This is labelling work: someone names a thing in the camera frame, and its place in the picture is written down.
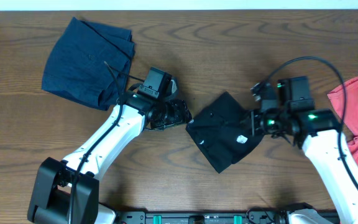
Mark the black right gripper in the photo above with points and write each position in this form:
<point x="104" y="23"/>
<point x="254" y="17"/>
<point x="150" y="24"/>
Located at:
<point x="256" y="118"/>

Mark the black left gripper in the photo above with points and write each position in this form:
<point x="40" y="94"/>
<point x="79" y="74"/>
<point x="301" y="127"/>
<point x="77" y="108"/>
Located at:
<point x="179" y="112"/>

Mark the black polo shirt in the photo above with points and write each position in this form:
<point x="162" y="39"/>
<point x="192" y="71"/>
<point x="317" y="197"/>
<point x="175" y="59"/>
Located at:
<point x="223" y="132"/>

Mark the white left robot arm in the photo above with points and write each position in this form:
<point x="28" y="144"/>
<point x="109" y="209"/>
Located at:
<point x="67" y="191"/>

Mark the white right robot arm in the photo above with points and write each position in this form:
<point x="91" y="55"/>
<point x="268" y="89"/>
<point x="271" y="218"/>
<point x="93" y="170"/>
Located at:
<point x="319" y="135"/>

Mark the folded navy blue garment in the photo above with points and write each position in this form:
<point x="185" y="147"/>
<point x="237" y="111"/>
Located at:
<point x="89" y="64"/>

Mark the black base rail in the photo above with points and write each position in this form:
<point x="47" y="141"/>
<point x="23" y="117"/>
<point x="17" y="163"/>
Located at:
<point x="304" y="214"/>

